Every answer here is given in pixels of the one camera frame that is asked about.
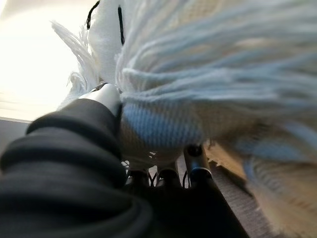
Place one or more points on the white fringed cushion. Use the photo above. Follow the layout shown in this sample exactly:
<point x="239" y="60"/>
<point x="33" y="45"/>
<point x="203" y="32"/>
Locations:
<point x="210" y="74"/>

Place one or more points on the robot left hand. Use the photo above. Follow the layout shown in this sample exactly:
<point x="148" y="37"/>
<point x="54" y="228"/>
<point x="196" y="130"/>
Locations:
<point x="62" y="186"/>

